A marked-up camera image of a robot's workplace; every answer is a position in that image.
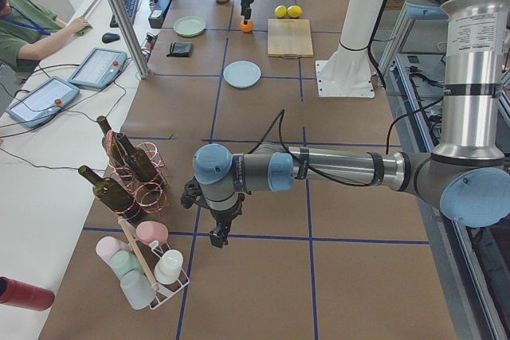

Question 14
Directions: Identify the orange fruit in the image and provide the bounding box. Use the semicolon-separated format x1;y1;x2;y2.
239;20;254;33

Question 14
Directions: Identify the light green plate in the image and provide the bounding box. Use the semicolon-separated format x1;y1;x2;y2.
173;16;206;37

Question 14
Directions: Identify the light blue plate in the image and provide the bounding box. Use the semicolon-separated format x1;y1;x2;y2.
222;61;261;89

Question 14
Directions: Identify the left yellow lemon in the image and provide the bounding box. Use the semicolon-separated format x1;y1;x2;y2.
274;5;288;18

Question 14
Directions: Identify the yellow lemon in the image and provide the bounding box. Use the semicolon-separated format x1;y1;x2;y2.
274;5;288;18
287;5;303;18

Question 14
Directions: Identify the right yellow lemon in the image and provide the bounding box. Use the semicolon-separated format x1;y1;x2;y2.
287;5;303;18

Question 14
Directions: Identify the wooden cutting board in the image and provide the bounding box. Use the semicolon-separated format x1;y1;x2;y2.
268;18;314;57

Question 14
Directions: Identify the white cup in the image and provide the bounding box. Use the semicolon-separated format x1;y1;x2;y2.
154;249;183;284

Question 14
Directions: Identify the pink cup on rack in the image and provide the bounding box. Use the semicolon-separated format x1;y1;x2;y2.
135;221;169;245

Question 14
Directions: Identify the dark grey folded cloth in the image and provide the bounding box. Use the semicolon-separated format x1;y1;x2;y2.
167;41;194;57

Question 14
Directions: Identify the grey blue cup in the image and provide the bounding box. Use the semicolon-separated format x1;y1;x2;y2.
120;270;156;310

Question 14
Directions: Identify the pale green cup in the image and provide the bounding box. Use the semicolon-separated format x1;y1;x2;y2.
108;250;143;279

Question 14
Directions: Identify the middle dark wine bottle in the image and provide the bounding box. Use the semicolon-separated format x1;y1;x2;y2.
116;132;163;184

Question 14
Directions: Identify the dark wine bottle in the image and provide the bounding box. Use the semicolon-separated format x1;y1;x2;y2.
116;132;163;184
96;115;124;168
78;165;145;225

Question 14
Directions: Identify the pale pink cup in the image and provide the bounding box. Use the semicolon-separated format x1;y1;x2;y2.
96;236;131;265

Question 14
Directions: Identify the front dark wine bottle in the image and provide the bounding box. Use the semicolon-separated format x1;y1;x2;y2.
78;165;145;225

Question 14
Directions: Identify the black keyboard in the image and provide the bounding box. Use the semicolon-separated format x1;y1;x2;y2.
123;0;139;23

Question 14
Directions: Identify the black computer mouse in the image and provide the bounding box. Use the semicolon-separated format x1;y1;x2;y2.
101;33;120;44

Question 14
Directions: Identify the rear dark wine bottle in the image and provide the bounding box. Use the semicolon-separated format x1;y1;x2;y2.
96;115;124;168

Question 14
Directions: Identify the far teach pendant tablet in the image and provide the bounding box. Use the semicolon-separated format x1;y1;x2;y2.
69;48;128;90

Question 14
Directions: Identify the teach pendant tablet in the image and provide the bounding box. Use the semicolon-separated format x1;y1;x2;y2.
69;48;128;90
6;76;80;128

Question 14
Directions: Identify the red cylinder bottle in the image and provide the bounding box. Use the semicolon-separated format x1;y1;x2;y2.
1;276;55;311

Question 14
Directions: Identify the person in green shirt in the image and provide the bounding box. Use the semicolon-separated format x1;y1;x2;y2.
1;0;92;75

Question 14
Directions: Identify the near teach pendant tablet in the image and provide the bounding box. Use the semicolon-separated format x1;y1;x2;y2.
6;76;80;128

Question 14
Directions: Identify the white wire cup rack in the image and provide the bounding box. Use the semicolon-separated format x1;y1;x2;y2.
118;219;190;310

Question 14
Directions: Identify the wooden rack handle stick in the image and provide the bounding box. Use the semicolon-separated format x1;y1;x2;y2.
118;219;159;291

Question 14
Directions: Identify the copper wire bottle rack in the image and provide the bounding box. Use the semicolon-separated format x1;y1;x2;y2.
102;128;167;225

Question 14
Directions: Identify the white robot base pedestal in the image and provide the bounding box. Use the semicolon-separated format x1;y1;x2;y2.
316;0;385;99

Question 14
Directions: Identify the aluminium frame post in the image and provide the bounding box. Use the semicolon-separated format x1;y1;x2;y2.
108;0;150;79

